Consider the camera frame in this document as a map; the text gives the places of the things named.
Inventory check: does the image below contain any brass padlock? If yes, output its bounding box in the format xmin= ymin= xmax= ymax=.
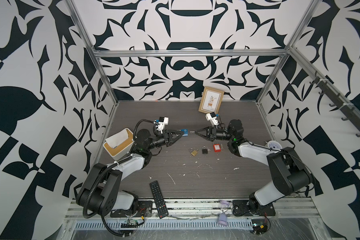
xmin=189 ymin=148 xmax=199 ymax=157

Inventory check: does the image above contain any white alarm clock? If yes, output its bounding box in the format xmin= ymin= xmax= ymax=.
xmin=267 ymin=141 xmax=283 ymax=151

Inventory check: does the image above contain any left circuit board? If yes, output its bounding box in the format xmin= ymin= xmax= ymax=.
xmin=121 ymin=217 xmax=145 ymax=228

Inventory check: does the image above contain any circuit board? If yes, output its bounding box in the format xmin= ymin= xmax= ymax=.
xmin=121 ymin=217 xmax=145 ymax=228
xmin=250 ymin=218 xmax=271 ymax=236

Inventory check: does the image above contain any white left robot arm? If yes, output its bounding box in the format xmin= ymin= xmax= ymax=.
xmin=76 ymin=129 xmax=184 ymax=219

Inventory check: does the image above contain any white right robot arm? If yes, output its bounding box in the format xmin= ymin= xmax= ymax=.
xmin=195 ymin=120 xmax=314 ymax=211

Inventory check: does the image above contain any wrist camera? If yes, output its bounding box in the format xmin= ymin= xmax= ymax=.
xmin=206 ymin=112 xmax=220 ymax=127
xmin=154 ymin=117 xmax=169 ymax=135

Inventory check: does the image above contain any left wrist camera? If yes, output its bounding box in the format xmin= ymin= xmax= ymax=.
xmin=154 ymin=117 xmax=169 ymax=135

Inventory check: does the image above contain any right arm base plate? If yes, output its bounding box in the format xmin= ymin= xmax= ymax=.
xmin=232 ymin=199 xmax=276 ymax=217

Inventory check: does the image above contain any black padlock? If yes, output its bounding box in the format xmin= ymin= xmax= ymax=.
xmin=202 ymin=146 xmax=209 ymax=155

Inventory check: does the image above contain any blue padlock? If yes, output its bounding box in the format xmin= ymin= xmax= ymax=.
xmin=181 ymin=129 xmax=189 ymax=137

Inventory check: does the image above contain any right circuit board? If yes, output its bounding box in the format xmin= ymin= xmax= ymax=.
xmin=250 ymin=218 xmax=271 ymax=236

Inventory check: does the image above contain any black remote control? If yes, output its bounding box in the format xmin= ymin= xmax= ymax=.
xmin=150 ymin=181 xmax=169 ymax=219

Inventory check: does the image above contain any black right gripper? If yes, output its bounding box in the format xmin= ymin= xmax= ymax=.
xmin=196 ymin=128 xmax=235 ymax=143

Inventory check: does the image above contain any purple hourglass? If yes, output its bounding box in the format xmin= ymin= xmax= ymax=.
xmin=218 ymin=200 xmax=230 ymax=227

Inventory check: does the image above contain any gold picture frame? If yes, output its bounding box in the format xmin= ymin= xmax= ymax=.
xmin=199 ymin=87 xmax=225 ymax=114

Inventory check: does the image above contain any white slotted cable duct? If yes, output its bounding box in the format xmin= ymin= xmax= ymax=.
xmin=74 ymin=219 xmax=253 ymax=231

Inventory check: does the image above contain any red padlock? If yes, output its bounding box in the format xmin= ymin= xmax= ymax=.
xmin=213 ymin=140 xmax=222 ymax=153

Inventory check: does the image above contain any grey wall hook rack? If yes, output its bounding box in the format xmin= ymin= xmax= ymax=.
xmin=309 ymin=71 xmax=360 ymax=138

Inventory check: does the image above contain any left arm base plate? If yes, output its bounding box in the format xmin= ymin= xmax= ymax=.
xmin=111 ymin=201 xmax=153 ymax=218

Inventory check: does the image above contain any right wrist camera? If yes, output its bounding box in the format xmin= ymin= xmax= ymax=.
xmin=206 ymin=112 xmax=220 ymax=127

